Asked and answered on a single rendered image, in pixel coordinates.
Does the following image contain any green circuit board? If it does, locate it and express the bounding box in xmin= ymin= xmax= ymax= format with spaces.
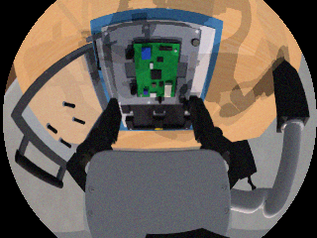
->
xmin=134 ymin=43 xmax=179 ymax=97

